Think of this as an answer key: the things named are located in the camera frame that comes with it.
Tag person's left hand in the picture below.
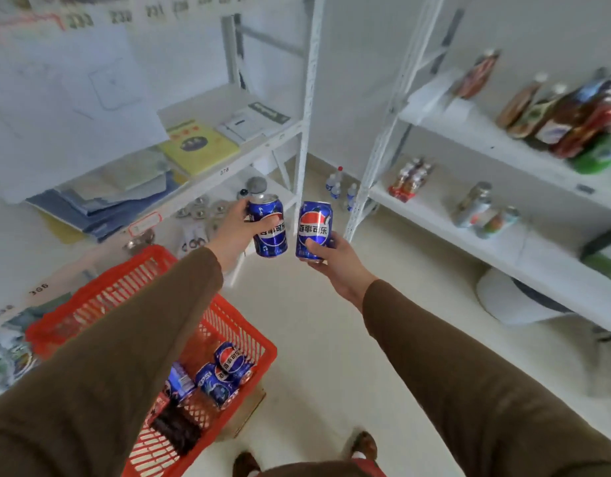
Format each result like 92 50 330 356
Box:
206 198 282 274

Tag person's right hand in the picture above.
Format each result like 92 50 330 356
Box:
303 232 378 313

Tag red plastic shopping basket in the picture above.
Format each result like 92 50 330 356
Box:
25 244 278 477

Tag person's left forearm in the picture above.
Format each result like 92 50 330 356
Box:
0 246 225 477

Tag person's right forearm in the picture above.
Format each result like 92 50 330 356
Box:
361 279 611 477

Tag person's right shoe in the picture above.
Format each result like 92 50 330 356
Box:
349 431 380 462

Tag person's shoe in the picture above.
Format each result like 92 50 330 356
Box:
349 431 380 462
232 451 262 477

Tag person's right leg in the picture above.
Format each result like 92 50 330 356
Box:
351 456 388 477

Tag person's brown sweater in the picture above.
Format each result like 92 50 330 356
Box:
255 460 366 477

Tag person's left shoe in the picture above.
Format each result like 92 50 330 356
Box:
232 451 262 477

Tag packaged scissors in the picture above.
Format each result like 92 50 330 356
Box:
178 228 210 259

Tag cluster of round metal lids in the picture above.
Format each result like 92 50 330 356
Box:
175 193 232 229

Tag yellow booklet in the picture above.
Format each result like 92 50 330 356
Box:
158 119 241 177

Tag red-outlined label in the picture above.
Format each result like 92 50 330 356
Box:
126 211 163 238

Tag metal ladle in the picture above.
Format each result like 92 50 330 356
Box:
121 231 157 256

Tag pack of small orange bottles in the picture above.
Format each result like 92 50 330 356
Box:
387 157 435 203

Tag white leaflet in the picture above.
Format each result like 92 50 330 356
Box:
215 101 292 146

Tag pale grey paper sheets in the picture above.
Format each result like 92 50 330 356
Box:
55 148 172 214

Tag stack of blue folders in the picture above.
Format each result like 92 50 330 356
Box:
26 171 182 242

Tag white numbered storage rack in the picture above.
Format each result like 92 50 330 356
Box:
0 0 326 333

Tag silver can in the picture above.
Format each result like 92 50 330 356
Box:
466 181 494 202

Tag white bucket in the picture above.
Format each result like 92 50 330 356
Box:
476 266 577 327

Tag yellow paper sheet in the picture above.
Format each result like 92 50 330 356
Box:
37 208 88 245

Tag blue Pepsi cans group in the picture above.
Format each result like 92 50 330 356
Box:
218 387 268 441

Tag large white paper sheet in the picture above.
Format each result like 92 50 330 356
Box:
0 14 170 204

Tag reddish brown bottle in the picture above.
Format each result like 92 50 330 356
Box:
454 48 501 101

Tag green label tea bottle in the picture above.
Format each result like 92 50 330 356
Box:
495 72 548 130
506 83 568 140

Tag amber bottle blue neck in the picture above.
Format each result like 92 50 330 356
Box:
526 66 611 152

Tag green white carton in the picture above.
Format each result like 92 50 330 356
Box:
580 222 611 288

